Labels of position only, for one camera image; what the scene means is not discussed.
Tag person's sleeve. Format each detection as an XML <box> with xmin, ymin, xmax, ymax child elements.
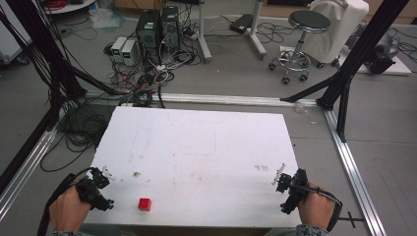
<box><xmin>46</xmin><ymin>230</ymin><xmax>84</xmax><ymax>236</ymax></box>
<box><xmin>295</xmin><ymin>223</ymin><xmax>329</xmax><ymax>236</ymax></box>

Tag tangle of floor cables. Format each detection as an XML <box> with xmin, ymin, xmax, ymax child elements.
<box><xmin>38</xmin><ymin>6</ymin><xmax>205</xmax><ymax>173</ymax></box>

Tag white power supply box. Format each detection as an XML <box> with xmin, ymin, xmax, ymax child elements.
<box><xmin>110</xmin><ymin>35</ymin><xmax>129</xmax><ymax>64</ymax></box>
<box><xmin>120</xmin><ymin>38</ymin><xmax>139</xmax><ymax>67</ymax></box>

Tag red cube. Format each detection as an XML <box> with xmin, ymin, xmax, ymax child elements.
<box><xmin>138</xmin><ymin>197</ymin><xmax>152</xmax><ymax>212</ymax></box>

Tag black machine on floor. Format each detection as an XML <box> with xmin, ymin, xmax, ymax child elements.
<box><xmin>363</xmin><ymin>30</ymin><xmax>401</xmax><ymax>76</ymax></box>

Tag aluminium floor rail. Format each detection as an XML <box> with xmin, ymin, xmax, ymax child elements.
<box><xmin>323</xmin><ymin>107</ymin><xmax>387</xmax><ymax>236</ymax></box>
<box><xmin>83</xmin><ymin>91</ymin><xmax>319</xmax><ymax>108</ymax></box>
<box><xmin>0</xmin><ymin>111</ymin><xmax>65</xmax><ymax>222</ymax></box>

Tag black frame post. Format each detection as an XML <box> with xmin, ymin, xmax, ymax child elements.
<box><xmin>0</xmin><ymin>0</ymin><xmax>126</xmax><ymax>198</ymax></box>
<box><xmin>279</xmin><ymin>0</ymin><xmax>411</xmax><ymax>144</ymax></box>

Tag person's right sleeve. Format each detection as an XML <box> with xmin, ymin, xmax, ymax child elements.
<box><xmin>295</xmin><ymin>223</ymin><xmax>329</xmax><ymax>236</ymax></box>

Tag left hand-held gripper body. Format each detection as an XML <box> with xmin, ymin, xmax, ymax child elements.
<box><xmin>76</xmin><ymin>166</ymin><xmax>115</xmax><ymax>211</ymax></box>

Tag white cloth-covered chair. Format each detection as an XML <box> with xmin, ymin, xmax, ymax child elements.
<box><xmin>300</xmin><ymin>0</ymin><xmax>371</xmax><ymax>65</ymax></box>

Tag person's left sleeve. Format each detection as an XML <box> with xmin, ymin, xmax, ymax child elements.
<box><xmin>46</xmin><ymin>230</ymin><xmax>84</xmax><ymax>236</ymax></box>

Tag white desk leg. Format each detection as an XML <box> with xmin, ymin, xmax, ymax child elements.
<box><xmin>246</xmin><ymin>0</ymin><xmax>268</xmax><ymax>61</ymax></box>
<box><xmin>196</xmin><ymin>0</ymin><xmax>213</xmax><ymax>64</ymax></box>

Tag person's right hand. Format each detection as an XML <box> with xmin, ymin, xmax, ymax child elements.
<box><xmin>297</xmin><ymin>182</ymin><xmax>336</xmax><ymax>230</ymax></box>

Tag round white table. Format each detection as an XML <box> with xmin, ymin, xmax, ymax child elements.
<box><xmin>41</xmin><ymin>0</ymin><xmax>96</xmax><ymax>16</ymax></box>

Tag person's left hand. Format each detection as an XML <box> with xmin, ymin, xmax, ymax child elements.
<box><xmin>48</xmin><ymin>186</ymin><xmax>92</xmax><ymax>232</ymax></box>

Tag black round stool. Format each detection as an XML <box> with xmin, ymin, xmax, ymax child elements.
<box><xmin>268</xmin><ymin>9</ymin><xmax>332</xmax><ymax>86</ymax></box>

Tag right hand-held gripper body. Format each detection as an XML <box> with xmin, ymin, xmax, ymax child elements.
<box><xmin>275</xmin><ymin>168</ymin><xmax>310</xmax><ymax>215</ymax></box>

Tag white floor board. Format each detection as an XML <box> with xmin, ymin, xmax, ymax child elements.
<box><xmin>338</xmin><ymin>53</ymin><xmax>413</xmax><ymax>77</ymax></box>

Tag slim black computer tower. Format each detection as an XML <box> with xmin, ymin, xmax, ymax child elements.
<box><xmin>159</xmin><ymin>5</ymin><xmax>181</xmax><ymax>51</ymax></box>

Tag large black computer tower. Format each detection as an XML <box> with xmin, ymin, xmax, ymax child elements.
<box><xmin>135</xmin><ymin>8</ymin><xmax>162</xmax><ymax>65</ymax></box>

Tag black flat box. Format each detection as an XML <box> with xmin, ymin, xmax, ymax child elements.
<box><xmin>228</xmin><ymin>13</ymin><xmax>255</xmax><ymax>35</ymax></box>

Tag clear plastic bag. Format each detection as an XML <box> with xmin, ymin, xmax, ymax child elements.
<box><xmin>88</xmin><ymin>7</ymin><xmax>126</xmax><ymax>31</ymax></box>

